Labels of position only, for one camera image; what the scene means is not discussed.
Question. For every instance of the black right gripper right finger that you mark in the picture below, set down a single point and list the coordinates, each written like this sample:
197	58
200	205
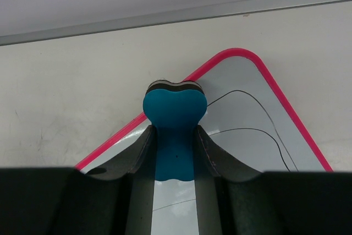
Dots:
233	198

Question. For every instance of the pink framed whiteboard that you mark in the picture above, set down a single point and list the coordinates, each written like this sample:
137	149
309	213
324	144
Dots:
247	115

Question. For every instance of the blue whiteboard eraser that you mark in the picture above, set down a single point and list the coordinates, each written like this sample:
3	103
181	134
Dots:
175	110

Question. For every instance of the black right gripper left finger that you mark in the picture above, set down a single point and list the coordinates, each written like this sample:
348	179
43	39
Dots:
114	198

